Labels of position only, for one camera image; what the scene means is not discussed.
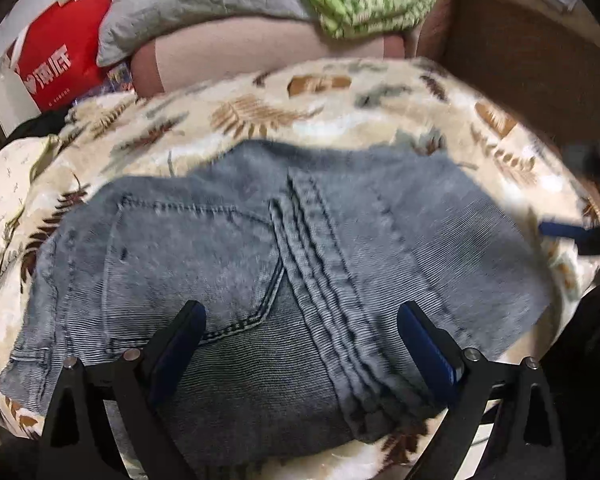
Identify red box with white text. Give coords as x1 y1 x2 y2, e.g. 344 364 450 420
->
7 0 111 112

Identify pink brown bed sheet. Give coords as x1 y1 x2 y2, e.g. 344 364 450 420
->
130 0 451 98

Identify beige leaf pattern fleece blanket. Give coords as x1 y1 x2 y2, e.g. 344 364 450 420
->
0 56 600 480

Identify black cloth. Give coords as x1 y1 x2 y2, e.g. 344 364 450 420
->
6 105 71 143

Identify grey quilted blanket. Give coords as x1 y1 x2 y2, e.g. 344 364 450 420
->
95 0 322 68

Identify grey blue denim jeans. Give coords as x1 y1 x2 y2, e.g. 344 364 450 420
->
0 141 553 467

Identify brown wooden bed frame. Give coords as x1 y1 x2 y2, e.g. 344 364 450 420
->
441 0 600 146

